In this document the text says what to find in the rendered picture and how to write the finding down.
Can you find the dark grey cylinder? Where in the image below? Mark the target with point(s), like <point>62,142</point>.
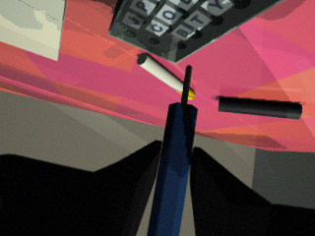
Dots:
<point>261,108</point>

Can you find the pale beige flat rectangular panel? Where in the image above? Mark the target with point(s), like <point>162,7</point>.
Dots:
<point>33,25</point>

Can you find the black keyboard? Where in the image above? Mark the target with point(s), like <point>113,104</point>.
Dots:
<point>173,30</point>

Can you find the dark blue stylus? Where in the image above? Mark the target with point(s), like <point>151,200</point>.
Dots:
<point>174,165</point>

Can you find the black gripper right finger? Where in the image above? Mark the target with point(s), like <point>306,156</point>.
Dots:
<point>224,206</point>

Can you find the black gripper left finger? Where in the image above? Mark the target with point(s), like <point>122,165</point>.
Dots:
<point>110,201</point>

